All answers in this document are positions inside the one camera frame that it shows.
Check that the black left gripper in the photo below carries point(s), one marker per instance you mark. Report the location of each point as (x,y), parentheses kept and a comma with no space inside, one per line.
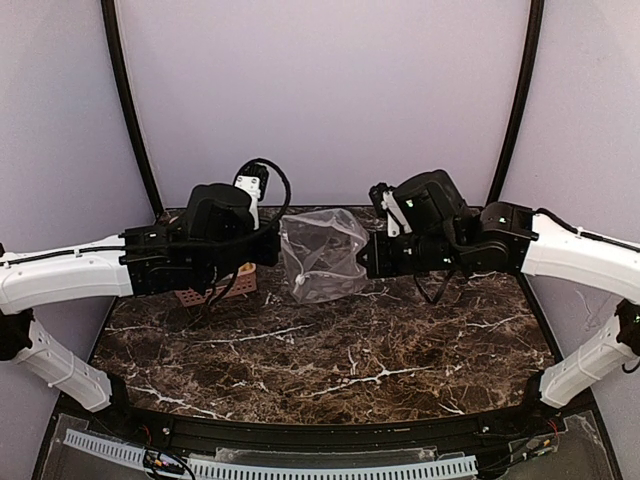
(270,248)

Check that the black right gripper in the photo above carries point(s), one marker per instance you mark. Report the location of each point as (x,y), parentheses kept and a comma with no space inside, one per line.
(373,259)

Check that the clear zip top bag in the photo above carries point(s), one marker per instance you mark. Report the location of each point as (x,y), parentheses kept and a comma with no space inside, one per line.
(319,253)

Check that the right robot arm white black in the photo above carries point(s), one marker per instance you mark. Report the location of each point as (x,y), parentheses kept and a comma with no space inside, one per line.
(431,228)

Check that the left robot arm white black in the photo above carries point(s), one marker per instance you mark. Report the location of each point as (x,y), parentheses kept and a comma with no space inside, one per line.
(141,261)

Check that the pink plastic basket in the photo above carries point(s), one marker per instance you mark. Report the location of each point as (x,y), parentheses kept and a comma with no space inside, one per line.
(225,290)

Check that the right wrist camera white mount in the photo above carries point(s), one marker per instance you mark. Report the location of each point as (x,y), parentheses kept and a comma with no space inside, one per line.
(385,206)

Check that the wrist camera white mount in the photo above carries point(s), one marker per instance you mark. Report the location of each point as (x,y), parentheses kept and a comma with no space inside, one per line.
(385,206)
(253,177)

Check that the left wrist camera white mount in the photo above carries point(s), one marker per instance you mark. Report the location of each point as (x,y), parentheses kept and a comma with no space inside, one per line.
(253,177)

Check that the black front rail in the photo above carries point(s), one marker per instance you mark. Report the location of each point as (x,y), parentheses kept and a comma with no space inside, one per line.
(488,432)

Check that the white slotted cable duct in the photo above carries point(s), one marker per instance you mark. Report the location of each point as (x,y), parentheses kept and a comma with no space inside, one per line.
(253,464)

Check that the left black frame post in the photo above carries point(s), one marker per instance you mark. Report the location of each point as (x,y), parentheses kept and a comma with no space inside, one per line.
(127,105)

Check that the black frame post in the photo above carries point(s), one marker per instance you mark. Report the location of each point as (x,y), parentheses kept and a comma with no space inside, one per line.
(521,92)
(127,105)

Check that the right black frame post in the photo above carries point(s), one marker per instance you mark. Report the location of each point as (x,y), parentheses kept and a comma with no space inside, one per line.
(521,92)

